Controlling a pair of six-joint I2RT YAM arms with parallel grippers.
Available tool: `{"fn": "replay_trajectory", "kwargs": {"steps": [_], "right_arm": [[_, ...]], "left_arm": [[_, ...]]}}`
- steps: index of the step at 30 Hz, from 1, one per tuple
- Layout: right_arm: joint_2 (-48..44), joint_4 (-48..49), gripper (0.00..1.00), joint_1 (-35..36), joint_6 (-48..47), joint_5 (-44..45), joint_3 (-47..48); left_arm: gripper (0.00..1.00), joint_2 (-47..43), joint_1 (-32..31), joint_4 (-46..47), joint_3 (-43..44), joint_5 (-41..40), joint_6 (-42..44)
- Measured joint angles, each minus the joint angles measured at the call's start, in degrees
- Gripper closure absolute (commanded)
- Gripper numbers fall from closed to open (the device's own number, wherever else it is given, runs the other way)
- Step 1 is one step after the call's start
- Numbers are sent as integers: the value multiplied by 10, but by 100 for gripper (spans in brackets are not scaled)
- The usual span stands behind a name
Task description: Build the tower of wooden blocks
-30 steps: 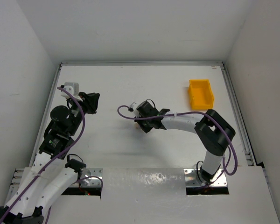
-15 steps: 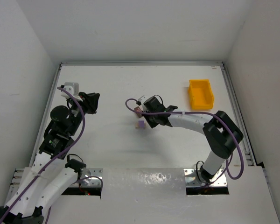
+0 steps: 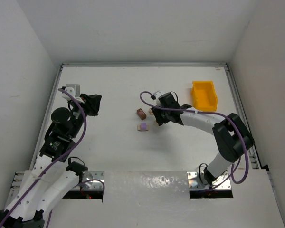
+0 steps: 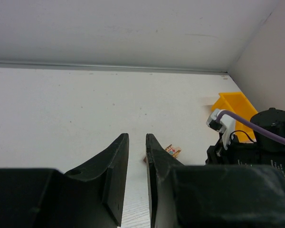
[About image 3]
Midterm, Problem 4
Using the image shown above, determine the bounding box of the brown wood block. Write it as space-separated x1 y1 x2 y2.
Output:
136 108 147 120

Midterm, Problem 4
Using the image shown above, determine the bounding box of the yellow plastic bin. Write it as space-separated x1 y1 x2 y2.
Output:
191 81 218 112

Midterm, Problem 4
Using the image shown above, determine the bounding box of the white front cover board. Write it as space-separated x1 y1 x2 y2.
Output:
49 170 284 228

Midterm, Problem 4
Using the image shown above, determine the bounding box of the aluminium table frame rail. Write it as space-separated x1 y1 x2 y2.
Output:
7 62 275 202

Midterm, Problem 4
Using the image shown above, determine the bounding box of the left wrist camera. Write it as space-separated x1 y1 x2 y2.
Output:
61 84 80 99

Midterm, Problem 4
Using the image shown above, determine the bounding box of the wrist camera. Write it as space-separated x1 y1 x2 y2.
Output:
61 84 80 99
151 91 162 106

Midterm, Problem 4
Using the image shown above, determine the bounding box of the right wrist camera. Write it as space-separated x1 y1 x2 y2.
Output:
151 91 162 106

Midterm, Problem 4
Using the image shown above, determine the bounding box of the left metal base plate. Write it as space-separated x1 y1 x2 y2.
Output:
79 171 105 191

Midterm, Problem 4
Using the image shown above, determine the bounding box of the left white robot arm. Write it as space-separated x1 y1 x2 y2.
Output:
0 92 102 228

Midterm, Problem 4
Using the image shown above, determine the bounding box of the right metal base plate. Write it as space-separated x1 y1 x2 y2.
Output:
187 171 232 191

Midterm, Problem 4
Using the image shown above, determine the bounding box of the purple wood cube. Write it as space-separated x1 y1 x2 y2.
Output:
139 123 149 131

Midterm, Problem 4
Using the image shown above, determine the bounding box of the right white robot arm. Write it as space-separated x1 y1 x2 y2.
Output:
151 91 255 185

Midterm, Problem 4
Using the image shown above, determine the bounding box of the metal base plate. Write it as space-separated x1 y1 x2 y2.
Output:
187 171 232 191
79 171 105 191

